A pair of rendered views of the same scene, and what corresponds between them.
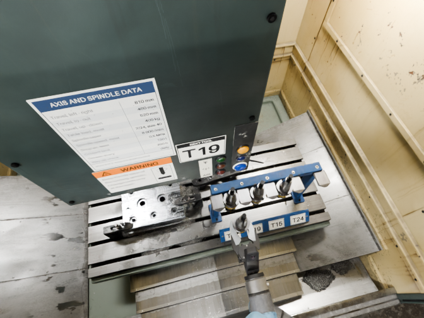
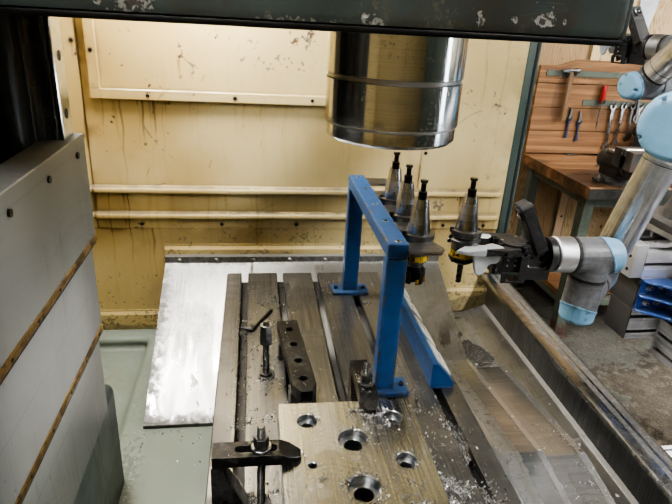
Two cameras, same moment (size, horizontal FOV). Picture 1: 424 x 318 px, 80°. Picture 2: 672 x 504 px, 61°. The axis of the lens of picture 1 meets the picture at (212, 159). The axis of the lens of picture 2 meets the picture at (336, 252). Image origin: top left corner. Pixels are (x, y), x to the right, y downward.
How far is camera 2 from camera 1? 1.20 m
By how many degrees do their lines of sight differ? 69
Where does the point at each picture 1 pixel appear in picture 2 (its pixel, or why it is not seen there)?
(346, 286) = (478, 332)
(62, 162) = not seen: outside the picture
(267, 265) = (467, 388)
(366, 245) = (430, 270)
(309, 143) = not seen: hidden behind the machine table
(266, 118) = not seen: hidden behind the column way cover
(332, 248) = (432, 308)
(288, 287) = (499, 377)
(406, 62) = (280, 36)
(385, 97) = (287, 93)
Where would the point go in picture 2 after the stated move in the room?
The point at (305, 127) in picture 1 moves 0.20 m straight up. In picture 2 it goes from (196, 275) to (193, 214)
